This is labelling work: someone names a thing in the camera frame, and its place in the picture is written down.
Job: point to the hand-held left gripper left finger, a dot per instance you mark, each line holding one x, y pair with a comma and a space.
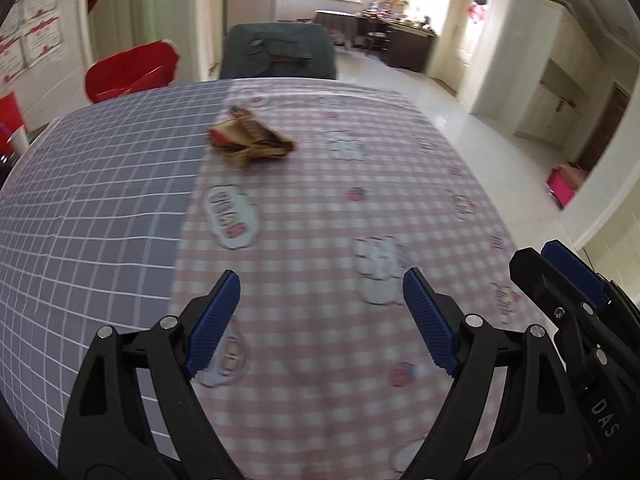
212, 325

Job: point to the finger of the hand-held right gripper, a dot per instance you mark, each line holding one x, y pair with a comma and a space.
537, 280
575, 270

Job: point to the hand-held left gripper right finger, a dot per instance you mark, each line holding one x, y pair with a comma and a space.
430, 320

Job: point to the brown wrapper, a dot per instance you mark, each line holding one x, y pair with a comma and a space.
250, 140

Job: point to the white panel door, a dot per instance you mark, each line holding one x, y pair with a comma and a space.
620, 245

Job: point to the pink upholstered stool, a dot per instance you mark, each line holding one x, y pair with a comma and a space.
565, 185

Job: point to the pink checked tablecloth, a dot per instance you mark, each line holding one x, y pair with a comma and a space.
325, 200

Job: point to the grey grid tablecloth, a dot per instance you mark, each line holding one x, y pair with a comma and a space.
100, 185

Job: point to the dark wooden desk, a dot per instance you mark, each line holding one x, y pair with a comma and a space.
405, 47

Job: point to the red plastic chair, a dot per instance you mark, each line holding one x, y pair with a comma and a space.
125, 67

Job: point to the dark covered chair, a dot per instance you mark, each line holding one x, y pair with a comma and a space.
280, 55

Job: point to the dark wooden desk chair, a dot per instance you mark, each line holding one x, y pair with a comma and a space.
376, 40

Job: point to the red paper bag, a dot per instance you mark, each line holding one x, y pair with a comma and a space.
10, 110

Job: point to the clutter of desk items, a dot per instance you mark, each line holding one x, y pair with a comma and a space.
400, 7

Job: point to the white wall cabinets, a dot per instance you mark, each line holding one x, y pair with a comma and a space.
560, 40

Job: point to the wall of red-trimmed certificates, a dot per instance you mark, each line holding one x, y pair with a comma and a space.
35, 35

